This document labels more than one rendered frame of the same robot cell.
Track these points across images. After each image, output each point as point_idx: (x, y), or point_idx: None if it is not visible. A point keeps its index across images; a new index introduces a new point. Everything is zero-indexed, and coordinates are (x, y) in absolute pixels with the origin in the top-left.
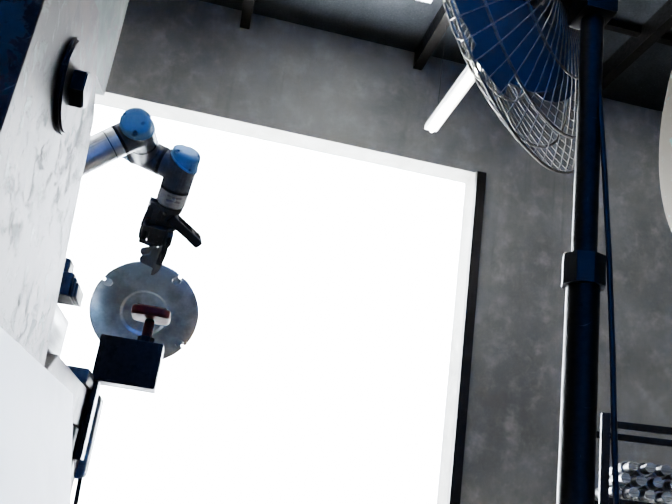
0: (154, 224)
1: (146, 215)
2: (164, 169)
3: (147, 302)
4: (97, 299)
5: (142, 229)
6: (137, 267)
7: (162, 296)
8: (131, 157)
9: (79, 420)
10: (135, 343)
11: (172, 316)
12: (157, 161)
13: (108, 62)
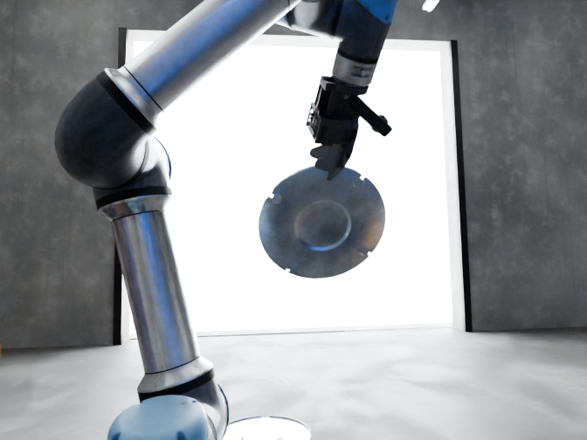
0: (332, 114)
1: (319, 104)
2: (347, 24)
3: (325, 213)
4: (266, 221)
5: (320, 124)
6: (309, 175)
7: (342, 203)
8: (293, 15)
9: None
10: None
11: (355, 223)
12: (335, 13)
13: None
